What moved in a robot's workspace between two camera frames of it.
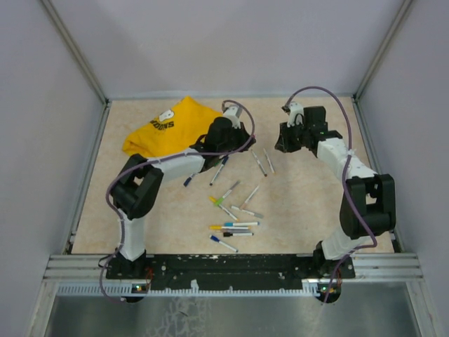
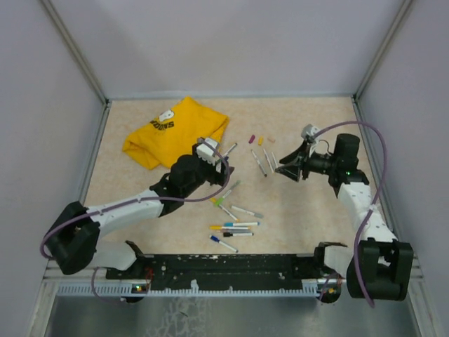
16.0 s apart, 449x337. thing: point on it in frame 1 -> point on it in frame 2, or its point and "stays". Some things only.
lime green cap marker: x=218 y=202 stays
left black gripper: x=242 y=133 -> x=217 y=177
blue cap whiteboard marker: x=215 y=239 stays
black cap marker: x=226 y=234 stays
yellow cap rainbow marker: x=264 y=173 -> x=268 y=161
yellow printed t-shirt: x=179 y=126 stays
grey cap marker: x=248 y=212 stays
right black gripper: x=283 y=144 -> x=295 y=161
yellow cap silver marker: x=227 y=227 stays
